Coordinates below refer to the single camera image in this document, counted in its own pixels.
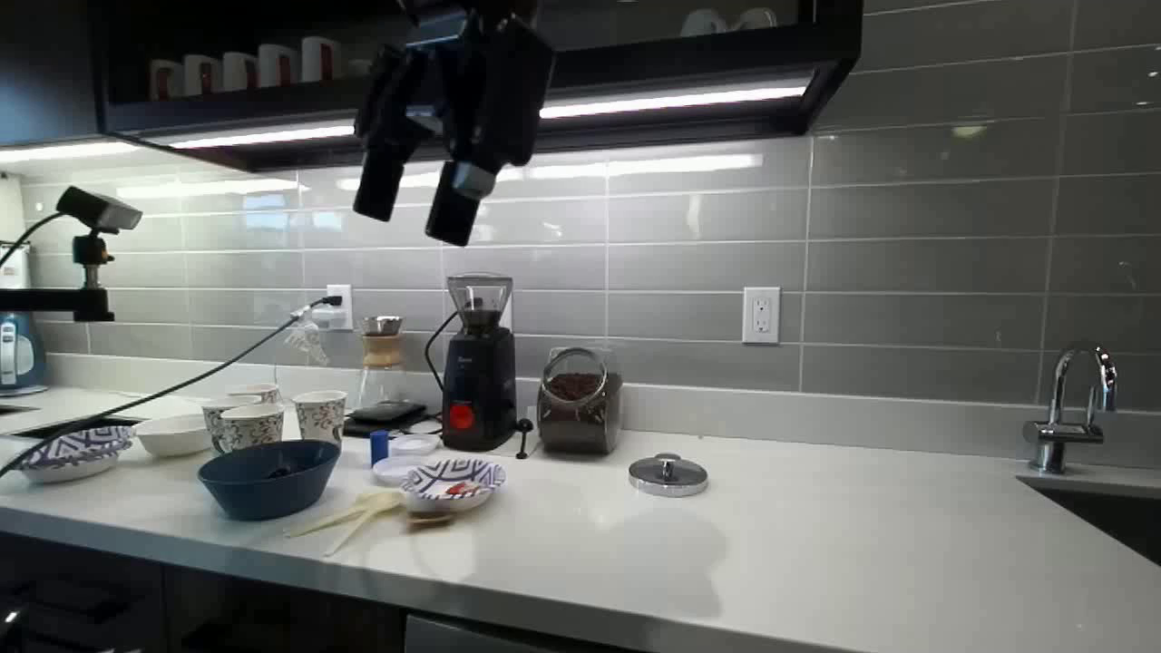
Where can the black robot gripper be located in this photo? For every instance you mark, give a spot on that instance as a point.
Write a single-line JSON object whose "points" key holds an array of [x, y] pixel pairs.
{"points": [[493, 74]]}

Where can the white outlet with plug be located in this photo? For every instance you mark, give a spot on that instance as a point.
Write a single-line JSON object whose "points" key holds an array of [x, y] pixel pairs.
{"points": [[338, 307]]}

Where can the white mug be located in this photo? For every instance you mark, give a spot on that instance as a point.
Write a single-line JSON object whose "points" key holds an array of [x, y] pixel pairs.
{"points": [[242, 71], [165, 78], [279, 65], [321, 59], [203, 74]]}

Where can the glass pour-over carafe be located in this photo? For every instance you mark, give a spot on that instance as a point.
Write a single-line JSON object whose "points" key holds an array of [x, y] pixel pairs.
{"points": [[385, 363]]}

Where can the black coffee grinder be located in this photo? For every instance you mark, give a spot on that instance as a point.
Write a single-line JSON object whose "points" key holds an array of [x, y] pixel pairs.
{"points": [[479, 377]]}

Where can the black coffee scale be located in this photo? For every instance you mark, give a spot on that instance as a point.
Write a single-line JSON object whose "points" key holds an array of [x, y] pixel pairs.
{"points": [[385, 420]]}

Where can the blue bottle cap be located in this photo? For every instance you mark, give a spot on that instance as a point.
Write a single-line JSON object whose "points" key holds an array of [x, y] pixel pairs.
{"points": [[378, 448]]}

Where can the glass jar of coffee beans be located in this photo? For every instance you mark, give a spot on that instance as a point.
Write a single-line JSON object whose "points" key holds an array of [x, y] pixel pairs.
{"points": [[577, 405]]}

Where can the small black tamper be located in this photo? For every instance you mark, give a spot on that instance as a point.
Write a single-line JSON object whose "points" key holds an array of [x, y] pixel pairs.
{"points": [[525, 436]]}

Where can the blue patterned plate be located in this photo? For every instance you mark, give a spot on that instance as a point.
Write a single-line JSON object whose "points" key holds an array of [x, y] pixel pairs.
{"points": [[450, 483]]}

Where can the white dish in cabinet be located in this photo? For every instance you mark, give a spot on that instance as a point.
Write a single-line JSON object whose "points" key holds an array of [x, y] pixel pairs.
{"points": [[701, 19], [755, 19]]}

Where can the cream plastic fork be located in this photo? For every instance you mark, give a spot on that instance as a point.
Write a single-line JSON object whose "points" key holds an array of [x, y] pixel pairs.
{"points": [[367, 506]]}

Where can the small brown cork piece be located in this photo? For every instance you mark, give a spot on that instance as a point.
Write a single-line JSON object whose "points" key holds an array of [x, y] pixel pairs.
{"points": [[431, 518]]}

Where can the dark blue bowl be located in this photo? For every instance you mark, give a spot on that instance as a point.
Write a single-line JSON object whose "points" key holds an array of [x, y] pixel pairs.
{"points": [[270, 482]]}

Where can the cream plastic knife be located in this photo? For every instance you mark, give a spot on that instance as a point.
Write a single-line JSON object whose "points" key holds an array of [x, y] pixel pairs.
{"points": [[346, 512]]}

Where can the cream plastic spoon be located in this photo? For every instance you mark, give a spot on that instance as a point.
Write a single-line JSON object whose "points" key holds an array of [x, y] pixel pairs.
{"points": [[363, 523]]}

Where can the small white bowl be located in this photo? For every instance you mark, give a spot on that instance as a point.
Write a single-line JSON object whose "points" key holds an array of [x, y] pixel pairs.
{"points": [[172, 436]]}

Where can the round glass jar lid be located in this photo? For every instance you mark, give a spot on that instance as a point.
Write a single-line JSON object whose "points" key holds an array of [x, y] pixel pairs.
{"points": [[669, 473]]}

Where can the clear electric kettle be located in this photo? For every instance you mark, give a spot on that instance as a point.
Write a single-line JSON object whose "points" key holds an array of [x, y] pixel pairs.
{"points": [[17, 351]]}

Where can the blue patterned bowl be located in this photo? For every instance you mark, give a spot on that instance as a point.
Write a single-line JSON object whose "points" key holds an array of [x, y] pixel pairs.
{"points": [[73, 452]]}

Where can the dark lower cabinet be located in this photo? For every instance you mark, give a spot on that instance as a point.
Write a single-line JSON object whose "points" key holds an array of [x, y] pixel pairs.
{"points": [[148, 602]]}

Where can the chrome faucet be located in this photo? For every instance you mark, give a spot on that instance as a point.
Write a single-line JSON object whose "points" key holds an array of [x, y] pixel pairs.
{"points": [[1066, 424]]}

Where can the kitchen sink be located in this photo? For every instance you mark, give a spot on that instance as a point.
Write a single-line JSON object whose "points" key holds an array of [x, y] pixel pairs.
{"points": [[1110, 510]]}

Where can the dark wall cabinet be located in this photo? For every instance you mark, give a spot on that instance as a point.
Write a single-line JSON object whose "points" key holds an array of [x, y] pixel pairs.
{"points": [[678, 59]]}

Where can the black camera on mount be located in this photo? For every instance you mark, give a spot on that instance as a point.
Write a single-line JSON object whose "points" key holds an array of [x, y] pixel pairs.
{"points": [[100, 210]]}

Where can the white wall outlet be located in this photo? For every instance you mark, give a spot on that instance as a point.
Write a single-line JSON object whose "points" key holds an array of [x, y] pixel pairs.
{"points": [[761, 315]]}

